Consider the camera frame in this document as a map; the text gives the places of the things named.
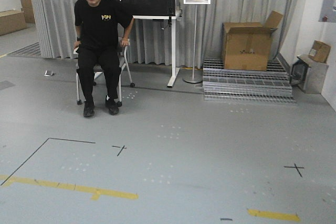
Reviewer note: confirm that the white frame chair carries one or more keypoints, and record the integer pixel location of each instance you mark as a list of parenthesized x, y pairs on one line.
[(98, 71)]

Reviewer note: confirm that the sign stand with picture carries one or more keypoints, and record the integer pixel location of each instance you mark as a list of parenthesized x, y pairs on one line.
[(194, 78)]

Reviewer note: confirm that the large open cardboard box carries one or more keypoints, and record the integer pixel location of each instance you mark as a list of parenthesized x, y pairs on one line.
[(247, 46)]

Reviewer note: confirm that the white standing desk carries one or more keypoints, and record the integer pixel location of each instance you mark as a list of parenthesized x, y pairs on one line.
[(172, 23)]

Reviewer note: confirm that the person in black clothes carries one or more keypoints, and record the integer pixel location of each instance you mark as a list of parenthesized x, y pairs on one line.
[(101, 26)]

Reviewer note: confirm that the stack of metal grates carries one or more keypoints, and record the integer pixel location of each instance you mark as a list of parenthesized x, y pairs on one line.
[(271, 86)]

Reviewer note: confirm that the grey metal box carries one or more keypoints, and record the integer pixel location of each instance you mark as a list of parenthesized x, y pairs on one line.
[(308, 75)]

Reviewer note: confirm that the flat cardboard box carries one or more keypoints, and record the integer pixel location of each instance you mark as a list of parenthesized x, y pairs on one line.
[(11, 21)]

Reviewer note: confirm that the grey curtain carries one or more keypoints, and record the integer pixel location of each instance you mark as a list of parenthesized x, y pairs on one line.
[(55, 24)]

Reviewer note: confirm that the small cardboard box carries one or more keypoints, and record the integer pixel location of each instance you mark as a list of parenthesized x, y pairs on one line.
[(319, 51)]

